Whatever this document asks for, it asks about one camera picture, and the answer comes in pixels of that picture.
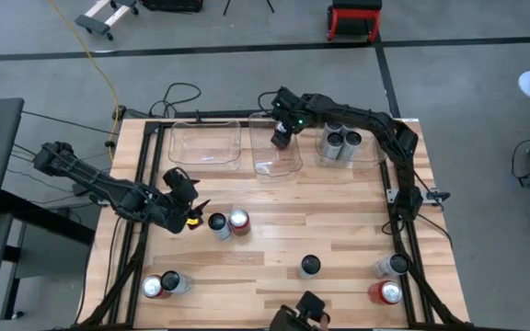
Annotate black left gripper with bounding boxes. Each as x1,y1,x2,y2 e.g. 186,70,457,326
165,166,213,234

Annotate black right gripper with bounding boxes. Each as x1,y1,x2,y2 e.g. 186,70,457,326
270,86,307,152

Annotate Celsius can with blue band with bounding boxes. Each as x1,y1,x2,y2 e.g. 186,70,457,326
160,269,194,295
207,211,233,242
372,252,410,280
297,254,322,280

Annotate narrow clear plastic bin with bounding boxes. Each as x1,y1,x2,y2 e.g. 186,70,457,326
248,108,304,185

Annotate wide clear plastic bin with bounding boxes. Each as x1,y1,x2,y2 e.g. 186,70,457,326
314,117,393,167
167,119,243,174

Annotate black power brick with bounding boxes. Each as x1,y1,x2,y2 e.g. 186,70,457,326
116,105,154,121

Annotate silver mounting plate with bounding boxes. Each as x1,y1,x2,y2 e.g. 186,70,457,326
386,187,442,206

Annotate red and black stool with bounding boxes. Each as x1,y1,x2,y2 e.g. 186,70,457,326
326,0,384,44

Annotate black tripod legs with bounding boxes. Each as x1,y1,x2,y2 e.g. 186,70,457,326
222,0,276,16

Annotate black case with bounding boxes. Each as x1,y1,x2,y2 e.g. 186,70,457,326
141,0,204,14

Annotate wheeled wooden dolly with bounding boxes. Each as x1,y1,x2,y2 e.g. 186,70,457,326
74,0,140,41

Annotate black looped cable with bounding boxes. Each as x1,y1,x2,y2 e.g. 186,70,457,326
147,82,202,119

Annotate black aluminium extrusion frame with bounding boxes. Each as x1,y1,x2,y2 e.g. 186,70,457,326
80,117,473,331

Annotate thin black cable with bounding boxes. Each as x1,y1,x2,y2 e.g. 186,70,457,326
19,109,120,137

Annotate yellow extension cable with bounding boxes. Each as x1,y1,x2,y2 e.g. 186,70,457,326
49,0,121,162

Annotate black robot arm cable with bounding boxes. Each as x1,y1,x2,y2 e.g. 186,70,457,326
382,211,455,252

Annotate black desk leg frame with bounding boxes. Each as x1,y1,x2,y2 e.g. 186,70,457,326
0,188,97,323

